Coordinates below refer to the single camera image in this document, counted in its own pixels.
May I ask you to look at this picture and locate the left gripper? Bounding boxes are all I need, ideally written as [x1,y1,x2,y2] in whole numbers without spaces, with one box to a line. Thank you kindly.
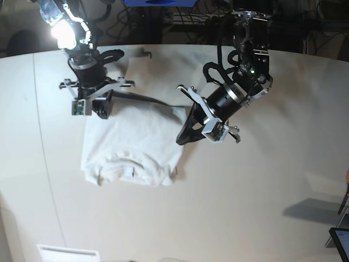
[176,83,249,147]

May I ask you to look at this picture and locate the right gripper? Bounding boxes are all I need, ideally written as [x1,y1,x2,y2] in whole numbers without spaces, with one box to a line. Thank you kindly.
[59,58,135,120]

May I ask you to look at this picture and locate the white T-shirt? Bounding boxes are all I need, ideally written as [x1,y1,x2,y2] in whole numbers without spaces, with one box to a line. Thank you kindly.
[81,98,187,187]

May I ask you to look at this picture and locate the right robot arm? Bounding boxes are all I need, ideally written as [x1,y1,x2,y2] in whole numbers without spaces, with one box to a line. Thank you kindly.
[35,1,135,120]

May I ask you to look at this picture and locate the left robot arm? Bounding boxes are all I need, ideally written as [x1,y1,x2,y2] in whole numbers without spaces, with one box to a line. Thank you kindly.
[176,10,273,146]

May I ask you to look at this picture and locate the blue box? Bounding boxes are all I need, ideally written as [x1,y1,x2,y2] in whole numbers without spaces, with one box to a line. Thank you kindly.
[123,0,196,7]

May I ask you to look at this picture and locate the white paper sheet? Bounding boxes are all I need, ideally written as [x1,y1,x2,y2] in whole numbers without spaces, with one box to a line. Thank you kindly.
[37,245,101,262]

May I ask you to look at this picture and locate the black tripod leg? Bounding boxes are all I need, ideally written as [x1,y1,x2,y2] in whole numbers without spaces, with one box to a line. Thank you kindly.
[338,187,349,215]

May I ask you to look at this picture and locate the tablet on stand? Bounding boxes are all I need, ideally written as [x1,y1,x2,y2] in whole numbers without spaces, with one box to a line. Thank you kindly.
[325,228,349,262]

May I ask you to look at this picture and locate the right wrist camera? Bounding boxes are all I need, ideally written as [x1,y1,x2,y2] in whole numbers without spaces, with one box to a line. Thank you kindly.
[71,99,92,116]

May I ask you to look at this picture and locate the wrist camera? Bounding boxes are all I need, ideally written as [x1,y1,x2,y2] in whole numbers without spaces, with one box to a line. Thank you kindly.
[201,118,229,143]
[71,99,92,116]

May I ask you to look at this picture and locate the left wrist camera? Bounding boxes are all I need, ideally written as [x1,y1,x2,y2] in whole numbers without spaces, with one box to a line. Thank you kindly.
[201,118,229,143]

